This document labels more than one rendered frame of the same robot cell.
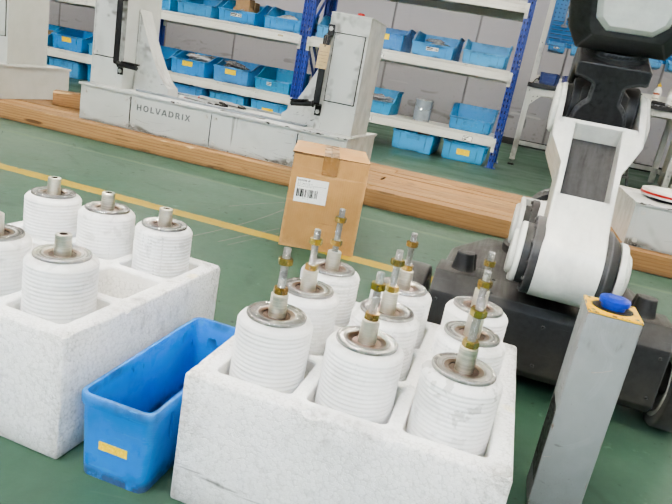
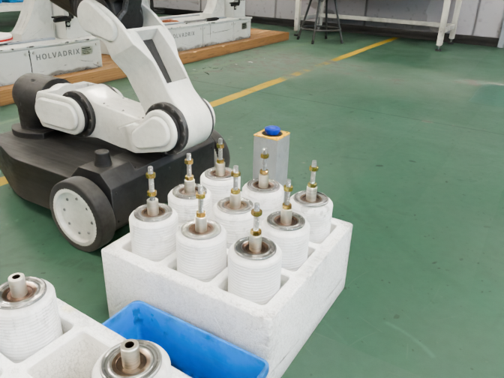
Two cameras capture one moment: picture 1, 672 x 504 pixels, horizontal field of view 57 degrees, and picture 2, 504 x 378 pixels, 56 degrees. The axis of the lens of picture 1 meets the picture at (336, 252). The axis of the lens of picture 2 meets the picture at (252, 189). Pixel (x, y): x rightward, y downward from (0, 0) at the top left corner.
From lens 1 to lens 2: 0.92 m
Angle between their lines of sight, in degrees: 69
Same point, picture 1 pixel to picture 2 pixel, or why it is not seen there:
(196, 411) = (275, 334)
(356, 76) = not seen: outside the picture
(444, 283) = (113, 180)
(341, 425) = (319, 263)
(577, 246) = (197, 111)
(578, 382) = (278, 175)
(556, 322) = (173, 160)
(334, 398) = (301, 258)
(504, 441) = not seen: hidden behind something
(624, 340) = (286, 144)
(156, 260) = (54, 322)
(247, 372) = (274, 288)
